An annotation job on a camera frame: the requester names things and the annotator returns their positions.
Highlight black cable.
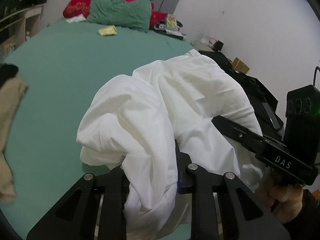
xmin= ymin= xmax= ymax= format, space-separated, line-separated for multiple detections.
xmin=313 ymin=66 xmax=320 ymax=88

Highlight person's right forearm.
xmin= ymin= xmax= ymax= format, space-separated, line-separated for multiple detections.
xmin=287 ymin=189 xmax=320 ymax=240

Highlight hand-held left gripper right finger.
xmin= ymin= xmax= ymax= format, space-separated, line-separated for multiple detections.
xmin=174 ymin=139 xmax=291 ymax=240

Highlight person's right hand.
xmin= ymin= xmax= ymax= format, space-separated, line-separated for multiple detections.
xmin=259 ymin=171 xmax=304 ymax=222

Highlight green pillow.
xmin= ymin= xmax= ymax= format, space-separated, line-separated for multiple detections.
xmin=86 ymin=0 xmax=153 ymax=34

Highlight wooden shelf desk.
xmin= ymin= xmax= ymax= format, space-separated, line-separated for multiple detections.
xmin=0 ymin=2 xmax=47 ymax=58

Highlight white packet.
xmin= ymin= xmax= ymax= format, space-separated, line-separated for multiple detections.
xmin=66 ymin=15 xmax=87 ymax=24

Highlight stack of books and papers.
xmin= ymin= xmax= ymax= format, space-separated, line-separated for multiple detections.
xmin=154 ymin=22 xmax=187 ymax=41

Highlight bed with green sheet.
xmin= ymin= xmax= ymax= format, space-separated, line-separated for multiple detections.
xmin=0 ymin=20 xmax=250 ymax=240

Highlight white hooded garment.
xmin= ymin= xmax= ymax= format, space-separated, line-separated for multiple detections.
xmin=76 ymin=49 xmax=266 ymax=240

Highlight colourful snack bag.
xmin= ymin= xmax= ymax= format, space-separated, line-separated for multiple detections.
xmin=165 ymin=14 xmax=178 ymax=31

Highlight small white box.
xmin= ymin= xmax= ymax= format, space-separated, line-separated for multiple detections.
xmin=201 ymin=34 xmax=216 ymax=47

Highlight yellow packet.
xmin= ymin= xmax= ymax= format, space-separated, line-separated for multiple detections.
xmin=97 ymin=25 xmax=118 ymax=37

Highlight cardboard box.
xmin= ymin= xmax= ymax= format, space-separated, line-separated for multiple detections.
xmin=231 ymin=57 xmax=250 ymax=75

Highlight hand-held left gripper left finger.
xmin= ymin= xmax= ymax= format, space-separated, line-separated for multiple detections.
xmin=26 ymin=165 xmax=130 ymax=240

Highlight red patterned blanket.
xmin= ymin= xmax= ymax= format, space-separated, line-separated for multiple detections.
xmin=62 ymin=0 xmax=168 ymax=31

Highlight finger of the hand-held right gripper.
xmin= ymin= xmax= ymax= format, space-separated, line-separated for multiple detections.
xmin=211 ymin=115 xmax=285 ymax=156

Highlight beige cloth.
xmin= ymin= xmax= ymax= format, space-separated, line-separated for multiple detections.
xmin=0 ymin=64 xmax=30 ymax=203

